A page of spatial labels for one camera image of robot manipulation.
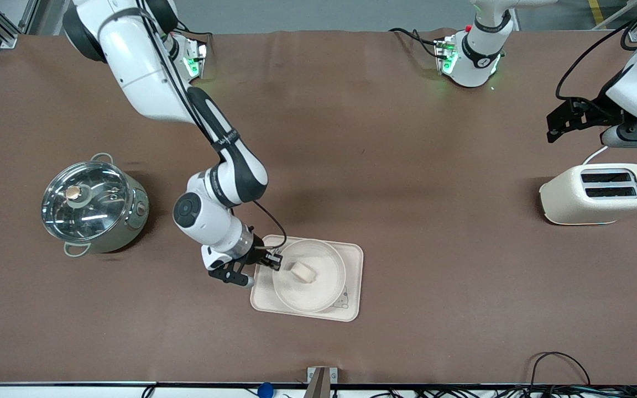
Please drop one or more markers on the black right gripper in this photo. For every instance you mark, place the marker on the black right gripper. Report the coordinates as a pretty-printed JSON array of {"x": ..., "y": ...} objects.
[{"x": 258, "y": 253}]

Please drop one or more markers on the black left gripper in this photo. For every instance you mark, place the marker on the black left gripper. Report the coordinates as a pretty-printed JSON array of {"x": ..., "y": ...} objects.
[{"x": 598, "y": 108}]

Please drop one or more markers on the small white bun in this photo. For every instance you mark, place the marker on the small white bun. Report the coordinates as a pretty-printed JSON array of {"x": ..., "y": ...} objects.
[{"x": 303, "y": 272}]

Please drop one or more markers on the cream round plate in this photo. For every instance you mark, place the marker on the cream round plate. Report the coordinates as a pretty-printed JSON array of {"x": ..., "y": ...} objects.
[{"x": 318, "y": 293}]

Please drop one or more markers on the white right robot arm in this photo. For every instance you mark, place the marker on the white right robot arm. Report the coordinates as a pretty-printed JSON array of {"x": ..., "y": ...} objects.
[{"x": 141, "y": 61}]

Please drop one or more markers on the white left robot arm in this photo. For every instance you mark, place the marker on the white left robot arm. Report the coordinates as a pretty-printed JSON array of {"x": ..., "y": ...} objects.
[{"x": 476, "y": 61}]

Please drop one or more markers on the cream two-slot toaster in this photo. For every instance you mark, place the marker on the cream two-slot toaster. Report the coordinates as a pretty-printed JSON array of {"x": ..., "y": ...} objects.
[{"x": 573, "y": 202}]

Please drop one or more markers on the cream rabbit print tray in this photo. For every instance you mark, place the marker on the cream rabbit print tray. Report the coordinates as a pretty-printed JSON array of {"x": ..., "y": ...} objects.
[{"x": 354, "y": 260}]

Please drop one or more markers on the blue round knob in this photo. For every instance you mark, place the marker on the blue round knob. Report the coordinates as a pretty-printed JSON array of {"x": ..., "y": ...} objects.
[{"x": 264, "y": 390}]

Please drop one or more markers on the steel pot with glass lid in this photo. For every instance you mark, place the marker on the steel pot with glass lid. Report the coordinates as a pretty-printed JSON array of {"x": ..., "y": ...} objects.
[{"x": 130, "y": 226}]

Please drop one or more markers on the brown table cover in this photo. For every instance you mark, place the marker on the brown table cover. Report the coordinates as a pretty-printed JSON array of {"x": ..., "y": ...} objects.
[{"x": 407, "y": 166}]

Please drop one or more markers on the glass pot lid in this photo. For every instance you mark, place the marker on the glass pot lid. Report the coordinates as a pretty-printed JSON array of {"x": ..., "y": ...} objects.
[{"x": 92, "y": 210}]

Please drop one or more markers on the grey metal bracket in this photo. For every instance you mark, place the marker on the grey metal bracket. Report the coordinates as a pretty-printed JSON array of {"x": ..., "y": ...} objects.
[{"x": 321, "y": 381}]

